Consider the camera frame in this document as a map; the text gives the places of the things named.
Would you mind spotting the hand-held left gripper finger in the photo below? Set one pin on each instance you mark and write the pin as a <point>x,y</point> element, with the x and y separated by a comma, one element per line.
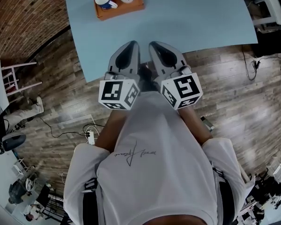
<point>134,62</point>
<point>113,60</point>

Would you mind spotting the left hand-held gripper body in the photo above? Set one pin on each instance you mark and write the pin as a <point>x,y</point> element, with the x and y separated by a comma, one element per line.
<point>112,92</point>

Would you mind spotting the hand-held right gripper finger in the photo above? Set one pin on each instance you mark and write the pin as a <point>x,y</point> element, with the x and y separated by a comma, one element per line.
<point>155,62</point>
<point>178,57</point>

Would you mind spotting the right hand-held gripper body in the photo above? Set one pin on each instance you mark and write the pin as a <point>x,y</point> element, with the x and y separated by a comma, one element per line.
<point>185,90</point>

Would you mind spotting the blue ceramic mug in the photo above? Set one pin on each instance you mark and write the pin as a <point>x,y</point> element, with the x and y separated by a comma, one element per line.
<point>103,0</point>

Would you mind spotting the person's right forearm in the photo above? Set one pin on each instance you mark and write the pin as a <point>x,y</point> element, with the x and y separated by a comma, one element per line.
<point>196,125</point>

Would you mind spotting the person's left forearm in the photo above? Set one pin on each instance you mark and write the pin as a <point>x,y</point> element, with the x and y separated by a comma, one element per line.
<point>110,130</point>

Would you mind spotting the white power strip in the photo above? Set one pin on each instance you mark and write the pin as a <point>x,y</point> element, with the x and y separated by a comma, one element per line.
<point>90,137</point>

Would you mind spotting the orange wooden tray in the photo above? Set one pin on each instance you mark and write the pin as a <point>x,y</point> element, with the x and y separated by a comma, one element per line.
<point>121,9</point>

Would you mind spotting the person's white t-shirt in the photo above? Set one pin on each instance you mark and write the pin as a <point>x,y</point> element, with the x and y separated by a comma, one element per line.
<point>154,172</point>

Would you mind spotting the white stool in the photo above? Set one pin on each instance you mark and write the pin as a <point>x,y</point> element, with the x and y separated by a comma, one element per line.
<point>16,78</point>

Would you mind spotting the white counter desk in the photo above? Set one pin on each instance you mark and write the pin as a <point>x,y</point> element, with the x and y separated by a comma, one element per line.
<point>269,6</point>

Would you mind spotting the black office chair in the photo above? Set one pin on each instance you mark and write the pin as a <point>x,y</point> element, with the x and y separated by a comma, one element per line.
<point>14,141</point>

